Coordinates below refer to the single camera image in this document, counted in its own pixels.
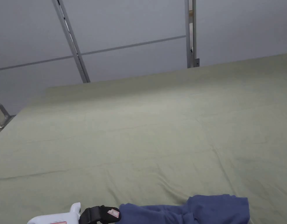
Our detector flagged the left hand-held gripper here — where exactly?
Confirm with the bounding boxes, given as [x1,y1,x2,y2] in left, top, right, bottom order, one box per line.
[27,202,122,224]

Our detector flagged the dark blue shirt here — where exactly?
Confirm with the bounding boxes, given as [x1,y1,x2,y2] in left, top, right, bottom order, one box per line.
[119,194,250,224]

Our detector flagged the bed with pale green sheet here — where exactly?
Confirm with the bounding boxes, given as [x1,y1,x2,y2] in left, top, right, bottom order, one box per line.
[0,52,287,224]

